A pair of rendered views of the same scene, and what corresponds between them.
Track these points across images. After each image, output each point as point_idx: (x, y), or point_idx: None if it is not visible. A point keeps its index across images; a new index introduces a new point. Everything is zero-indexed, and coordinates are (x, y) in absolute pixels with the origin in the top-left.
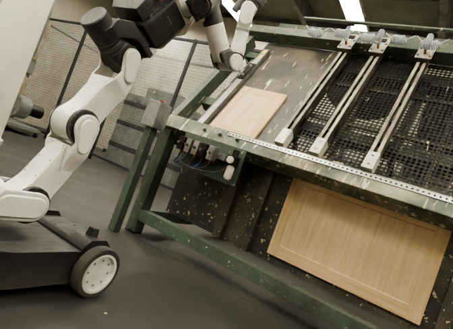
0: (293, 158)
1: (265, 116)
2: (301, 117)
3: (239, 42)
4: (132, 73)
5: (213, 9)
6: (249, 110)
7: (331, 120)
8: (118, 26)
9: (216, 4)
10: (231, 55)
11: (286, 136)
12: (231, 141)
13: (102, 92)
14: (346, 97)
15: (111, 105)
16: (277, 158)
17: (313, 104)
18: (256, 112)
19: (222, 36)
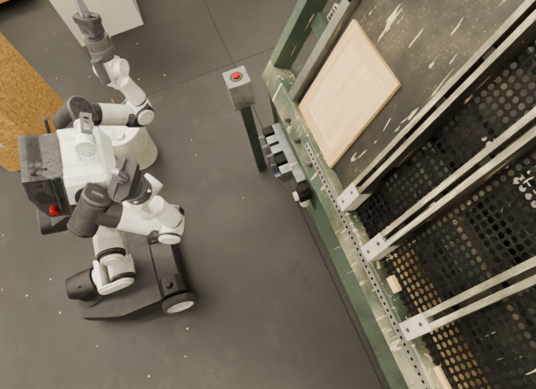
0: (348, 241)
1: (353, 126)
2: (380, 175)
3: (159, 222)
4: (105, 232)
5: (96, 226)
6: (342, 95)
7: (409, 214)
8: (58, 228)
9: (94, 221)
10: (158, 237)
11: (349, 202)
12: (305, 161)
13: (100, 241)
14: (460, 173)
15: (117, 238)
16: (334, 227)
17: (412, 146)
18: (348, 106)
19: (132, 230)
